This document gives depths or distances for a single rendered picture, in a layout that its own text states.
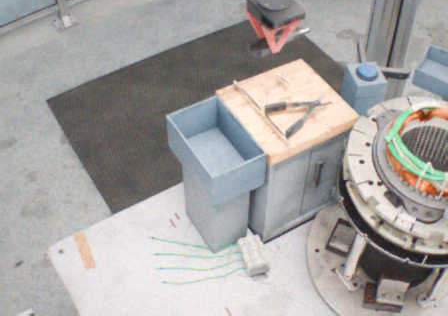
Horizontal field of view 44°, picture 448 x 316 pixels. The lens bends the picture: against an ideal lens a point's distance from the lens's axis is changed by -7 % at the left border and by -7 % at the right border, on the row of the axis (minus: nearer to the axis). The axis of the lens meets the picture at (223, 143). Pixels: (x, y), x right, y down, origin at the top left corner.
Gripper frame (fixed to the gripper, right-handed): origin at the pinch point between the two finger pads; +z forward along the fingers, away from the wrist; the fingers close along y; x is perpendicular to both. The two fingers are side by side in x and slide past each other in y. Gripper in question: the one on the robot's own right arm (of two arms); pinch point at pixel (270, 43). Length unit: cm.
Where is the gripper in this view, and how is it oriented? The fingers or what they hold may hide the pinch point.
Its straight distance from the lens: 104.0
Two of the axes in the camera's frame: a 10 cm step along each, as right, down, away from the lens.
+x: 8.6, -3.9, 3.4
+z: 0.0, 6.6, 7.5
